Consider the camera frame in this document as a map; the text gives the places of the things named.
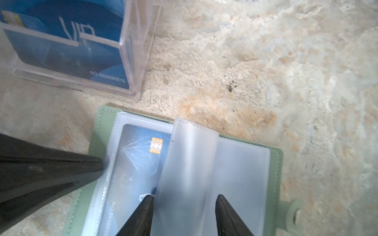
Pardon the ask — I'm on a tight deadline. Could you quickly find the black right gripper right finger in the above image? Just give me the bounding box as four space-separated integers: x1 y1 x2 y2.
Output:
215 194 254 236

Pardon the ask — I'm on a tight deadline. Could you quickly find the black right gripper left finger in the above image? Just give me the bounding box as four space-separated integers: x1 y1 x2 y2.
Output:
116 195 155 236

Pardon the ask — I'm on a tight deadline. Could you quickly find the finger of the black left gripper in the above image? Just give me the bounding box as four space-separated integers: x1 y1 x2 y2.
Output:
1 134 104 232

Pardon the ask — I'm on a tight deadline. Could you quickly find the blue card in stand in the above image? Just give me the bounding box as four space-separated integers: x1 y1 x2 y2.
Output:
1 1 130 89

